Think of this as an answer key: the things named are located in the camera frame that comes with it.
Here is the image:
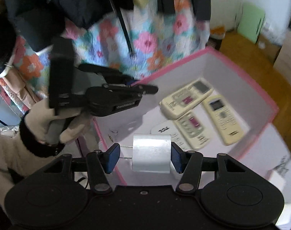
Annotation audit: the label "green folding board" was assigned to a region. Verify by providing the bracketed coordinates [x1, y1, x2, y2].
[237, 2, 265, 44]

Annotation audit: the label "cream remote purple buttons lower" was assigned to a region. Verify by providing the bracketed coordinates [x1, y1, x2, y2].
[174, 111, 211, 150]

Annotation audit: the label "white patterned table cloth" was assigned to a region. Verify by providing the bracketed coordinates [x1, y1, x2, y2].
[240, 124, 291, 229]

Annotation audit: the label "cream remote purple buttons upper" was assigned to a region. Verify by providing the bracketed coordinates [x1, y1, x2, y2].
[159, 78, 214, 120]

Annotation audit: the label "floral quilt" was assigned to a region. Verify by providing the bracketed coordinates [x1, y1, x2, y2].
[0, 0, 211, 115]

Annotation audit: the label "white TCL remote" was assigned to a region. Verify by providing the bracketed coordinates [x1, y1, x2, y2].
[150, 120, 192, 151]

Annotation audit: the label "cream TCL remote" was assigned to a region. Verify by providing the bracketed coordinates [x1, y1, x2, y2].
[202, 94, 244, 146]

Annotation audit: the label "gloved left hand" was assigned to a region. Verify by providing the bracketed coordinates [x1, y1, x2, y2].
[19, 99, 92, 145]

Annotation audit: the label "cream remote purple buttons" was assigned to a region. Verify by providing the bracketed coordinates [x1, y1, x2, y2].
[159, 78, 214, 120]
[174, 111, 211, 150]

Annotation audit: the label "pink cardboard box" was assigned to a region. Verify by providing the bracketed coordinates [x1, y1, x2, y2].
[80, 48, 278, 186]

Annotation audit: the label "white square charger block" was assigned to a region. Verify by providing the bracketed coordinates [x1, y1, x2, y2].
[267, 170, 286, 192]

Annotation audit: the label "white round charger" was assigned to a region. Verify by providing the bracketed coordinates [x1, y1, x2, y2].
[121, 134, 172, 173]

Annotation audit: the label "dark hanging clothes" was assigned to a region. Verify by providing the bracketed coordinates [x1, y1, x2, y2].
[0, 0, 212, 64]

